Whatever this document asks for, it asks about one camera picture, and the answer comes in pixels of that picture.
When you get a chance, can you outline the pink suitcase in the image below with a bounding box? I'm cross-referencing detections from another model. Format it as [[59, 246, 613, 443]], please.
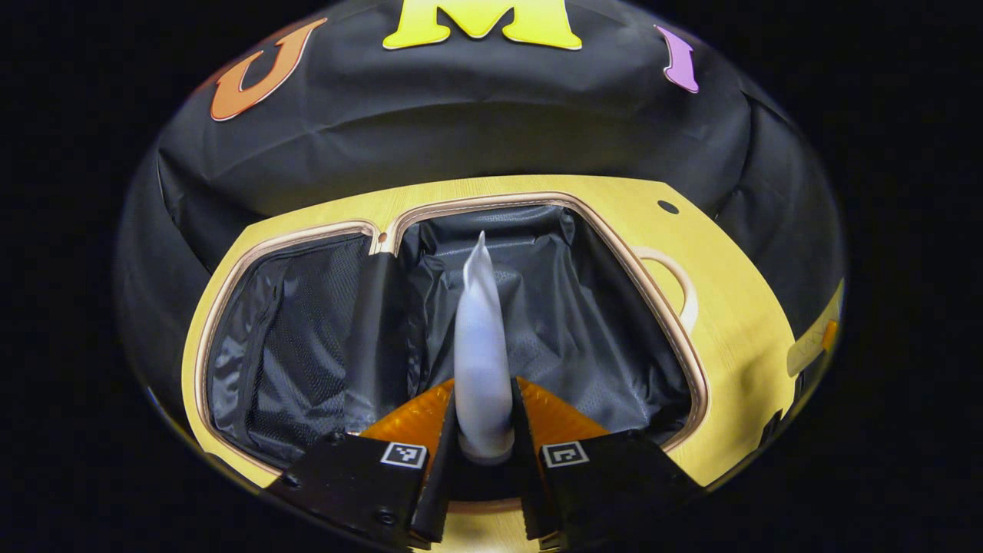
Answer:
[[192, 192, 711, 481]]

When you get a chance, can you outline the white squeeze tube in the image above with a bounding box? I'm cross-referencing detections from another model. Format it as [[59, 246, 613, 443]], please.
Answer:
[[453, 230, 516, 466]]

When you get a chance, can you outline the black backdrop cloth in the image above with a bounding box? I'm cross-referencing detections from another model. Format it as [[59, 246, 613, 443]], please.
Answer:
[[115, 0, 846, 400]]

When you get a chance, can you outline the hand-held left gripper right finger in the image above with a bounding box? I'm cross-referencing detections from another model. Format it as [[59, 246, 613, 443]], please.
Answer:
[[509, 376, 705, 548]]

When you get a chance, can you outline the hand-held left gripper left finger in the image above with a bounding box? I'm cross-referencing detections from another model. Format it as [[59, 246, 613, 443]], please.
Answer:
[[267, 378, 459, 550]]

